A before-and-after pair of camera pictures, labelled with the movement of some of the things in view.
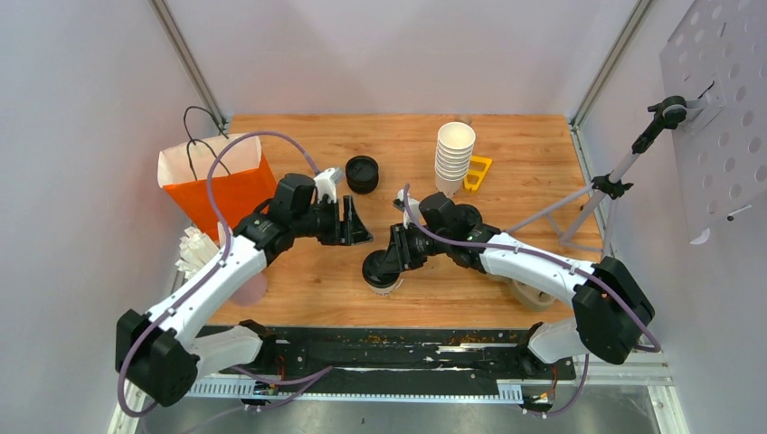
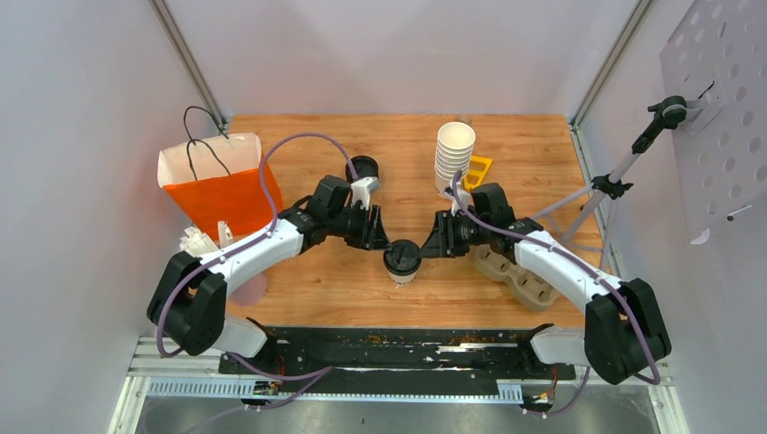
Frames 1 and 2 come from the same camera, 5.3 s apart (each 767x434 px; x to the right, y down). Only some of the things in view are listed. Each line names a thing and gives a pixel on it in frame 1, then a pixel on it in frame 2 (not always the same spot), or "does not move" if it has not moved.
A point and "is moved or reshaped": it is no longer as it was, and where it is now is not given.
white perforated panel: x=716 y=62 does not move
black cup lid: x=377 y=278 is moved or reshaped
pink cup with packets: x=195 y=247 does not move
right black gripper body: x=413 y=246 to x=465 y=233
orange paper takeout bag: x=243 y=182 does not move
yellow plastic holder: x=480 y=174 does not move
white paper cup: x=383 y=291 to x=402 y=279
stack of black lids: x=362 y=174 does not move
